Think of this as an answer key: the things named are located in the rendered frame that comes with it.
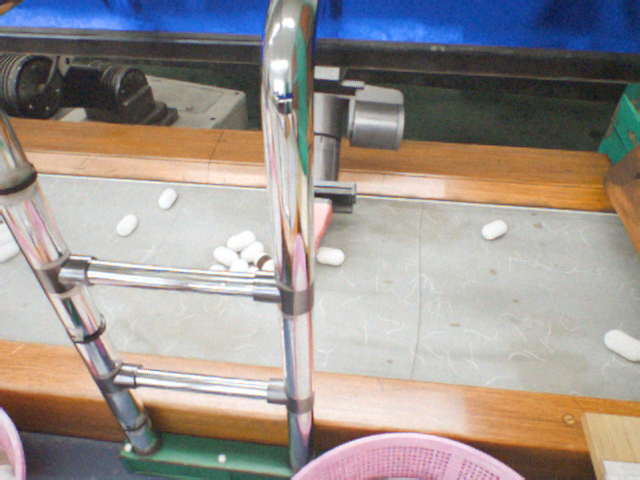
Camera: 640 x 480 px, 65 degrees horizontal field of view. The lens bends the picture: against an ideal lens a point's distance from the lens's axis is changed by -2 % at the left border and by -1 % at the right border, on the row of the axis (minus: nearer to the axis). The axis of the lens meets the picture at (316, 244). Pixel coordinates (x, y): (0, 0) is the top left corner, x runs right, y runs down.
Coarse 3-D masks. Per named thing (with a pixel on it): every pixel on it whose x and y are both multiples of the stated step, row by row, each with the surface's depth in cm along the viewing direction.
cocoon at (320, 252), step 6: (318, 252) 61; (324, 252) 61; (330, 252) 61; (336, 252) 61; (342, 252) 61; (318, 258) 61; (324, 258) 61; (330, 258) 61; (336, 258) 61; (342, 258) 61; (330, 264) 61; (336, 264) 61
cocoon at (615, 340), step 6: (618, 330) 53; (606, 336) 53; (612, 336) 52; (618, 336) 52; (624, 336) 52; (606, 342) 53; (612, 342) 52; (618, 342) 52; (624, 342) 51; (630, 342) 51; (636, 342) 51; (612, 348) 52; (618, 348) 52; (624, 348) 51; (630, 348) 51; (636, 348) 51; (624, 354) 52; (630, 354) 51; (636, 354) 51
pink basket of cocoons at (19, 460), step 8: (0, 408) 45; (0, 416) 45; (8, 416) 45; (0, 424) 45; (8, 424) 44; (0, 432) 46; (8, 432) 44; (16, 432) 44; (0, 440) 47; (8, 440) 45; (16, 440) 43; (8, 448) 46; (16, 448) 43; (16, 456) 42; (16, 464) 42; (24, 464) 42; (16, 472) 41; (24, 472) 42
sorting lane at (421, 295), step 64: (64, 192) 72; (128, 192) 72; (192, 192) 72; (256, 192) 72; (128, 256) 63; (192, 256) 63; (384, 256) 63; (448, 256) 63; (512, 256) 63; (576, 256) 63; (0, 320) 56; (128, 320) 56; (192, 320) 56; (256, 320) 56; (320, 320) 56; (384, 320) 56; (448, 320) 56; (512, 320) 56; (576, 320) 56; (512, 384) 50; (576, 384) 50
